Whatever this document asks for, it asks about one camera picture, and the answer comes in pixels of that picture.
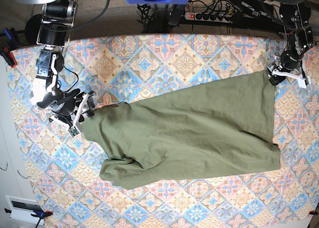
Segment blue red clamp upper left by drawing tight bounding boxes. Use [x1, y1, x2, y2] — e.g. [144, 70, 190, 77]
[0, 28, 17, 68]

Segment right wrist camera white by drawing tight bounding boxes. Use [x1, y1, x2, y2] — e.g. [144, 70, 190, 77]
[68, 126, 81, 138]

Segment blue red clamp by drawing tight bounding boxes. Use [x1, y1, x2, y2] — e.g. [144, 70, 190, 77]
[0, 28, 17, 68]
[4, 209, 53, 228]

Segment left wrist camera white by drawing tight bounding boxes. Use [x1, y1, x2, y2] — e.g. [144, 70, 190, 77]
[297, 76, 312, 89]

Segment black round stool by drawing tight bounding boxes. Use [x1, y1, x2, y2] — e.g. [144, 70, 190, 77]
[24, 14, 42, 45]

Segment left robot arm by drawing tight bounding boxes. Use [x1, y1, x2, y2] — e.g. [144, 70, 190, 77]
[257, 0, 314, 89]

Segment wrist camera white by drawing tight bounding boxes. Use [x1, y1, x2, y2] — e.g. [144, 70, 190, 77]
[68, 126, 81, 138]
[297, 76, 312, 89]

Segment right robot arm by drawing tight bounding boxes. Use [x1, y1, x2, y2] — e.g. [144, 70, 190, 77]
[15, 0, 94, 136]

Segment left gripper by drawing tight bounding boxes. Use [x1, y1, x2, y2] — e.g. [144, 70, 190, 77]
[267, 54, 306, 86]

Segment white floor outlet box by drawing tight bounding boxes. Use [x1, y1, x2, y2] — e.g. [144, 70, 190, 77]
[4, 195, 42, 225]

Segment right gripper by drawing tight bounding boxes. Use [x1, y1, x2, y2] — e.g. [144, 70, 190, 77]
[49, 89, 95, 128]

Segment white power strip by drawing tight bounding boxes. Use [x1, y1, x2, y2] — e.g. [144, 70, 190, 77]
[184, 12, 231, 23]

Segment patterned tablecloth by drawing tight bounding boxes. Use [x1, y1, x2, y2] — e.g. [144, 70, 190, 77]
[6, 34, 319, 228]

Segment blue red clamp lower left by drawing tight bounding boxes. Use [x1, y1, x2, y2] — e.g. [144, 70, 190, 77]
[4, 209, 53, 228]

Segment olive green t-shirt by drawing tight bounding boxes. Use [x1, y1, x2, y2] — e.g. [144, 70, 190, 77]
[82, 71, 281, 189]

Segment red clamp lower right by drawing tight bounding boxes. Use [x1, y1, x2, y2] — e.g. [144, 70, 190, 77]
[309, 211, 319, 216]

